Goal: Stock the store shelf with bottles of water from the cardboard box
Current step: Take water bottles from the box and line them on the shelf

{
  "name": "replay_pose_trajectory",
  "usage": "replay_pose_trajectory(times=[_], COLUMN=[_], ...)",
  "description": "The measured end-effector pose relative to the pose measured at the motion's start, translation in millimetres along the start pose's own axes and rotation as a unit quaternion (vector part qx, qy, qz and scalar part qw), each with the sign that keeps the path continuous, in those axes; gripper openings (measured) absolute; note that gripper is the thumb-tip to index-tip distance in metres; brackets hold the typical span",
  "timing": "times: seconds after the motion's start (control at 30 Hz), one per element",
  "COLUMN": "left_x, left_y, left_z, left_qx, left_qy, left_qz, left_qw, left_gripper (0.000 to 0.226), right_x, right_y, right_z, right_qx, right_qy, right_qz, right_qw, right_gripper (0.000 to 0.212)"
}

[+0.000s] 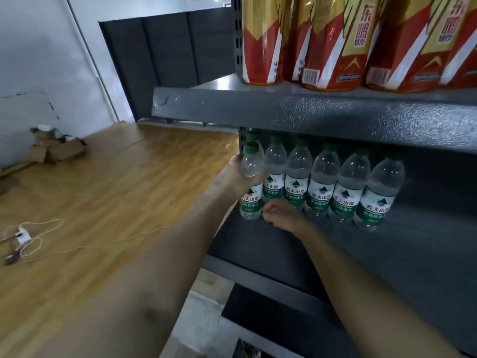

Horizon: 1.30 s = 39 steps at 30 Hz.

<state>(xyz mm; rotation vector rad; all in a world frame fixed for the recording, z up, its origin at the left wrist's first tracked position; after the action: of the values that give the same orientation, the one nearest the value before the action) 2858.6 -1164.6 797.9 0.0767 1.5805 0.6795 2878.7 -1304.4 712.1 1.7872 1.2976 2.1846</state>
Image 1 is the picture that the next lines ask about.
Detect water bottle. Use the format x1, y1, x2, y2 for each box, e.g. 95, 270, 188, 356
240, 141, 266, 221

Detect dark grey partition panels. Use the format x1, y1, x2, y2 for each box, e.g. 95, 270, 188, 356
98, 7, 236, 122

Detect person's left hand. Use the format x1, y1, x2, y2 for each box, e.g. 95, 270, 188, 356
223, 154, 267, 200

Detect dark grey metal shelf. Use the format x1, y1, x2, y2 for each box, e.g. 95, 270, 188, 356
151, 0, 477, 358

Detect row of shelved water bottles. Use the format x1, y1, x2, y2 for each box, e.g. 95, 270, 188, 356
245, 130, 406, 232

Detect person's right hand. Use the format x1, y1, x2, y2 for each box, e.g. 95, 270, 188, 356
262, 199, 314, 235

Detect white wall pipe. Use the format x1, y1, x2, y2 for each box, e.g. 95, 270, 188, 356
65, 0, 120, 123

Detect flat brown carton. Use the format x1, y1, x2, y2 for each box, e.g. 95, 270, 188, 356
28, 124, 88, 165

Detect row of gold red drink bottles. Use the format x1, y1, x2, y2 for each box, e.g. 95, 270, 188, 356
241, 0, 477, 93

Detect white floor cable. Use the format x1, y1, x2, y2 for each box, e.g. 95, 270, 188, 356
0, 219, 172, 265

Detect person's left forearm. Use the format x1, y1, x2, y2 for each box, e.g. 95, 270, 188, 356
37, 186, 243, 358

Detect person's right forearm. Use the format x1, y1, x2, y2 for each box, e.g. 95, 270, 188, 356
298, 223, 463, 358

